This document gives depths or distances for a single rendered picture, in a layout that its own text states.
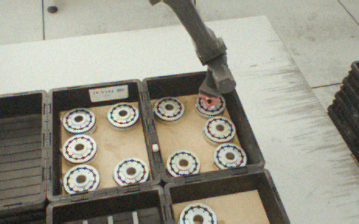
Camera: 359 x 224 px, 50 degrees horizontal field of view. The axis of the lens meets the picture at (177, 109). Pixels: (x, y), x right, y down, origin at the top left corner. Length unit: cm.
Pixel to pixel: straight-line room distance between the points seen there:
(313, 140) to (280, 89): 26
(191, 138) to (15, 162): 55
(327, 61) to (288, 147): 158
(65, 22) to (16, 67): 139
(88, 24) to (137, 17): 38
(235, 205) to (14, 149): 70
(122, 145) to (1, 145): 38
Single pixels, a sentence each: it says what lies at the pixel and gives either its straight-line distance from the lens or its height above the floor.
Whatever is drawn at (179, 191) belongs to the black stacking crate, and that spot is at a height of 90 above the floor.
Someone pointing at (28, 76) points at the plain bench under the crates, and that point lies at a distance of 169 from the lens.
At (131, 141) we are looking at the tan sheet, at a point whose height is 83.
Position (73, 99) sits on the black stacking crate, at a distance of 131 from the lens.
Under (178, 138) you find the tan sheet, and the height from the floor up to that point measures 83.
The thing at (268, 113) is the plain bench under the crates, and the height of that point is 70.
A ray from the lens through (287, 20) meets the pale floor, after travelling 324.
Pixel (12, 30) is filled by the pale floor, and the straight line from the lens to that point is 311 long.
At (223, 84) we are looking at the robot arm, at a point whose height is 106.
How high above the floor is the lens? 185
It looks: 50 degrees down
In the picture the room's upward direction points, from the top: 4 degrees clockwise
